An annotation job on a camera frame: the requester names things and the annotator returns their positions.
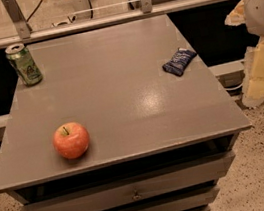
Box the blue rxbar wrapper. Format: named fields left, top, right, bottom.
left=162, top=48, right=197, bottom=77

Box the grey drawer cabinet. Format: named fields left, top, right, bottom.
left=0, top=16, right=250, bottom=211

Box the red apple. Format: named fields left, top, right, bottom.
left=52, top=122, right=90, bottom=160

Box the top grey drawer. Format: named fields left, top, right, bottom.
left=22, top=151, right=235, bottom=211

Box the green soda can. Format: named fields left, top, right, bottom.
left=6, top=43, right=43, bottom=86

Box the yellow foam block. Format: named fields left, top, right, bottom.
left=225, top=0, right=264, bottom=108

